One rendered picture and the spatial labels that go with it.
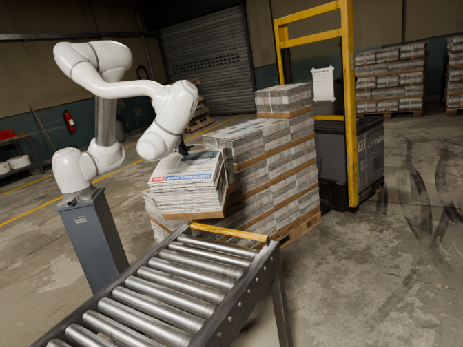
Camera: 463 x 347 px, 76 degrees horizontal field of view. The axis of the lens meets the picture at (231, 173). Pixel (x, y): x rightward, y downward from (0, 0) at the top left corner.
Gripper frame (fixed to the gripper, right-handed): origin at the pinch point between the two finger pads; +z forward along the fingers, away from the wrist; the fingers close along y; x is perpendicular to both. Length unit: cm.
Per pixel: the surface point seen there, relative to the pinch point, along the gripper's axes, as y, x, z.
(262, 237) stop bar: 48, 31, -14
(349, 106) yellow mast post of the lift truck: 11, 94, 138
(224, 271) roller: 53, 17, -32
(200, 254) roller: 52, 3, -19
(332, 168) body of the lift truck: 75, 82, 174
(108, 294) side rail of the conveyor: 55, -27, -43
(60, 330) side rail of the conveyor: 56, -35, -61
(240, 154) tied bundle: 29, 10, 70
